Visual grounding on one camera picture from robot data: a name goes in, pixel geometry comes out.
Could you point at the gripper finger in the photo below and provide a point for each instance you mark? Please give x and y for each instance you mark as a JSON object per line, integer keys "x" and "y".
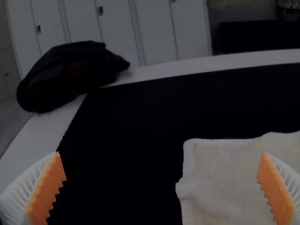
{"x": 279, "y": 187}
{"x": 35, "y": 194}

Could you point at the pale towel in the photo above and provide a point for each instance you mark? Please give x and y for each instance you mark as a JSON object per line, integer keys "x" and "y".
{"x": 222, "y": 185}

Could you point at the black mat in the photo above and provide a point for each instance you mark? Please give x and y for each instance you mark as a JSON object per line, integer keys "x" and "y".
{"x": 140, "y": 131}

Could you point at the black bag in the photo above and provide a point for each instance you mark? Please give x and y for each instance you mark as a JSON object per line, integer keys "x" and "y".
{"x": 65, "y": 75}

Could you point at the black crate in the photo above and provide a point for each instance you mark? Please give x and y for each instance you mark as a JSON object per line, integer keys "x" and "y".
{"x": 253, "y": 37}

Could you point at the grey cupboard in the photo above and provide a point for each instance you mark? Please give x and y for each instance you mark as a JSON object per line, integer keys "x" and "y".
{"x": 154, "y": 28}

